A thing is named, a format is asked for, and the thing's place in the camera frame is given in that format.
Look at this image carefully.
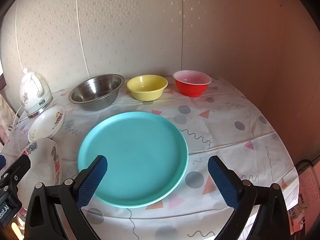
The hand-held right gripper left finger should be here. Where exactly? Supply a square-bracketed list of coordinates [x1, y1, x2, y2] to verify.
[24, 155, 108, 240]

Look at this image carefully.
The pink patterned curtain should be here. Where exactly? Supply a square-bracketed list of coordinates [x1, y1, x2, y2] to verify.
[0, 90, 15, 145]

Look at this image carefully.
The white floral electric kettle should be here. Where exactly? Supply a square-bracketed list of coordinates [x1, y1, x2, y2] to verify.
[19, 68, 53, 118]

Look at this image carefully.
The yellow bowl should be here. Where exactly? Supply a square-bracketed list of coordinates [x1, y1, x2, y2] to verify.
[126, 74, 168, 102]

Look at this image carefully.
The red bowl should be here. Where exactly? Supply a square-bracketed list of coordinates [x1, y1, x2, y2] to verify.
[173, 70, 212, 97]

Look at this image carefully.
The white grille appliance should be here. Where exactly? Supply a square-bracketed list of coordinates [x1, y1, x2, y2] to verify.
[299, 166, 320, 205]

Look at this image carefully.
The stainless steel bowl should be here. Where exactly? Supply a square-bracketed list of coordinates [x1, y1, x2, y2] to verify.
[68, 74, 125, 111]

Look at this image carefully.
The black cable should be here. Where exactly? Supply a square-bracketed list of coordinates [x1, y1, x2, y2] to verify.
[295, 159, 317, 170]

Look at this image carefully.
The white patterned tablecloth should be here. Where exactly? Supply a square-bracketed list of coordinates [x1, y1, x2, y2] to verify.
[0, 76, 299, 240]

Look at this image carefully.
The white kettle cord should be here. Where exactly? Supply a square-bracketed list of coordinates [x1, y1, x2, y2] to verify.
[14, 105, 28, 126]

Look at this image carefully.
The large white dragon-print bowl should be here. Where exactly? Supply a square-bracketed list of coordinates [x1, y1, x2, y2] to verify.
[14, 137, 62, 222]

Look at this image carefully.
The small white floral plate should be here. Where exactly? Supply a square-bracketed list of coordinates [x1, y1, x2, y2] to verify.
[27, 106, 65, 143]

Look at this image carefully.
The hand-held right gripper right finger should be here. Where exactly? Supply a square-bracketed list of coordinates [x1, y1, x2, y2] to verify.
[207, 155, 293, 240]

